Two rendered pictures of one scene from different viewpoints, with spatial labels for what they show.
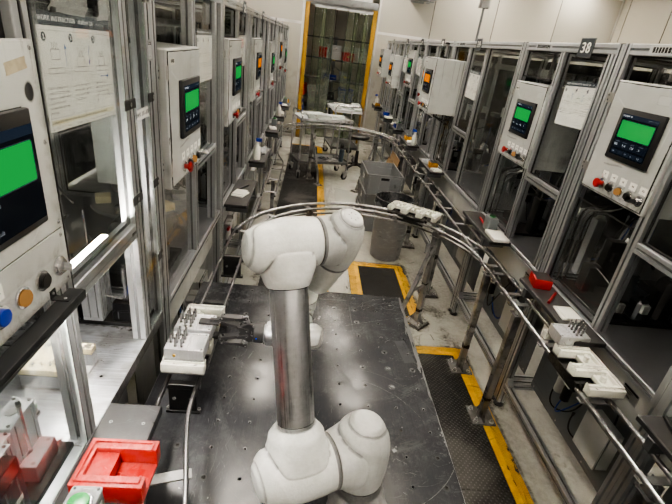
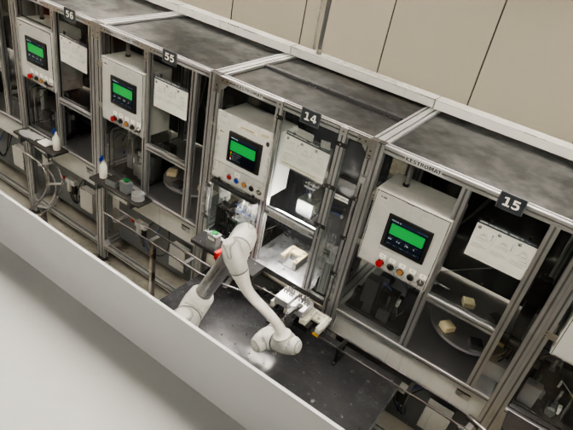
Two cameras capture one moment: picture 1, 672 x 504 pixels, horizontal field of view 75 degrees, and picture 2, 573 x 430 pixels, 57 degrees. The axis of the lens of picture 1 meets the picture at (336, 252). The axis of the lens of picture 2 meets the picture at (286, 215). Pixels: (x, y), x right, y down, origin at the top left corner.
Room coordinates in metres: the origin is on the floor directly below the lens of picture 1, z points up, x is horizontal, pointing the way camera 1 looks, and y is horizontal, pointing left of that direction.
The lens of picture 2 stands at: (2.47, -1.66, 3.07)
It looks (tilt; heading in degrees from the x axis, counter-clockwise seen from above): 32 degrees down; 124
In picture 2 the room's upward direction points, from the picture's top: 12 degrees clockwise
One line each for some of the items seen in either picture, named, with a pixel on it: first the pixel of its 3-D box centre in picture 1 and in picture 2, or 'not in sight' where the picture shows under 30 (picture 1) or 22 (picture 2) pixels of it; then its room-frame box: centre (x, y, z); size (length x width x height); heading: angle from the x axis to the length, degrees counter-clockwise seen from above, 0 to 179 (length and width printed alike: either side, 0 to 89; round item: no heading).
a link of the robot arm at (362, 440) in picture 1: (359, 447); (182, 325); (0.89, -0.14, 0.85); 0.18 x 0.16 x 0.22; 118
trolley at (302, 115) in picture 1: (321, 143); not in sight; (6.64, 0.44, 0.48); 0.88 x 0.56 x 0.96; 114
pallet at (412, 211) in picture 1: (413, 214); not in sight; (2.98, -0.52, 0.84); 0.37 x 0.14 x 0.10; 64
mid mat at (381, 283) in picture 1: (381, 289); not in sight; (3.30, -0.44, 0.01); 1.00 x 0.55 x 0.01; 6
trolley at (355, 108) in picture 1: (343, 130); not in sight; (7.94, 0.16, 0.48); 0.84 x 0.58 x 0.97; 14
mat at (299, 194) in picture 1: (302, 191); not in sight; (5.68, 0.56, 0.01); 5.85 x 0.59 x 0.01; 6
